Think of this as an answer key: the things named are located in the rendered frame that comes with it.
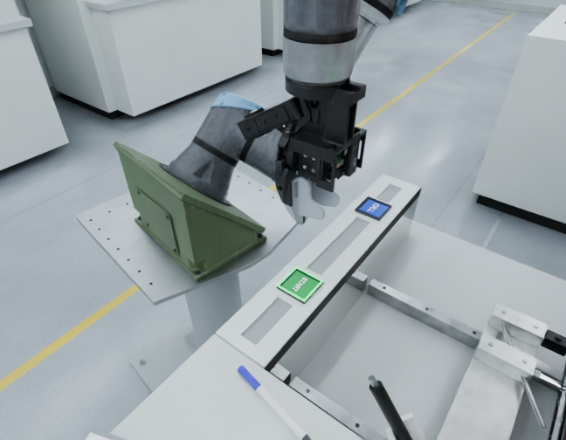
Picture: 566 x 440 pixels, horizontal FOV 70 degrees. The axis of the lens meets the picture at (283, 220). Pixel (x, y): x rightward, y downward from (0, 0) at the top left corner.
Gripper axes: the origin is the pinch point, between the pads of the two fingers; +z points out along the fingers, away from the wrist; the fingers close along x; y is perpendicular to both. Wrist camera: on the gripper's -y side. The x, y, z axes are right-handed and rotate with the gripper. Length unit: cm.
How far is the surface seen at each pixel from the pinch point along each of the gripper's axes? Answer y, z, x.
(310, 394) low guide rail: 9.7, 25.6, -9.2
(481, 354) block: 28.7, 20.9, 10.3
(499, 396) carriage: 33.0, 22.6, 6.0
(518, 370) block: 33.9, 20.4, 10.3
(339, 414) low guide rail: 14.9, 25.6, -9.2
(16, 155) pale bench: -256, 97, 42
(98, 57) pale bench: -278, 59, 129
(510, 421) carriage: 35.2, 22.6, 3.2
